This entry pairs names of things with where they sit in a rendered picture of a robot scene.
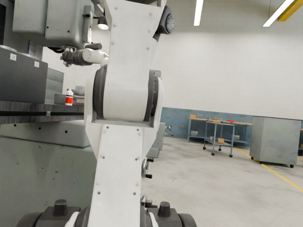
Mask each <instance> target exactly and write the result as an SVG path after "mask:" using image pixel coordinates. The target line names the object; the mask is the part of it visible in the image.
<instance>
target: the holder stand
mask: <svg viewBox="0 0 303 227"><path fill-rule="evenodd" d="M47 71H48V63H46V62H43V61H40V60H39V58H38V57H36V56H33V55H30V54H24V53H17V51H16V50H15V49H13V48H10V47H7V46H4V45H0V100H4V101H16V102H27V103H39V104H44V103H45V95H46V81H47Z"/></svg>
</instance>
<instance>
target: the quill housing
mask: <svg viewBox="0 0 303 227"><path fill-rule="evenodd" d="M86 5H91V6H92V7H93V8H94V4H93V3H92V1H91V0H48V6H47V16H46V30H45V39H46V40H47V41H48V42H50V43H52V44H54V45H55V46H57V47H59V48H61V49H63V50H64V48H62V47H61V45H71V46H74V47H76V48H77V50H84V49H85V45H87V44H85V43H84V42H82V35H83V21H84V16H83V14H84V11H85V6H86ZM77 50H75V51H77Z"/></svg>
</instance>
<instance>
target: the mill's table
mask: <svg viewBox="0 0 303 227"><path fill-rule="evenodd" d="M96 119H104V118H100V117H99V115H98V114H96ZM73 120H84V107H81V106H71V105H63V104H48V103H44V104H39V103H27V102H16V101H4V100H0V124H15V123H39V122H56V121H73Z"/></svg>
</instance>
